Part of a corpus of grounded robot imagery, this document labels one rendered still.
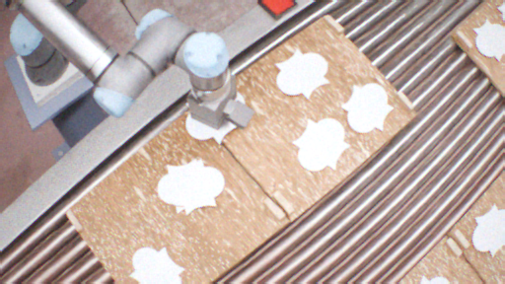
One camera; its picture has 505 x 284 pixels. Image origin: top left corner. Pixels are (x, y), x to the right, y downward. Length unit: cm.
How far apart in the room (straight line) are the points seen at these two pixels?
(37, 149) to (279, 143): 138
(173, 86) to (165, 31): 45
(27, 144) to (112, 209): 124
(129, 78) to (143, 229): 45
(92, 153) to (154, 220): 24
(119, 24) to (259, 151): 143
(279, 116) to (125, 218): 43
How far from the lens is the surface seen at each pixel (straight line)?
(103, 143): 170
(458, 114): 175
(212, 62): 123
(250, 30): 178
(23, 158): 279
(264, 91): 168
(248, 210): 158
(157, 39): 128
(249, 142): 163
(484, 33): 187
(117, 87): 126
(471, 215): 166
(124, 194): 162
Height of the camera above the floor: 247
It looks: 70 degrees down
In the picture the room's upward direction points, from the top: 3 degrees counter-clockwise
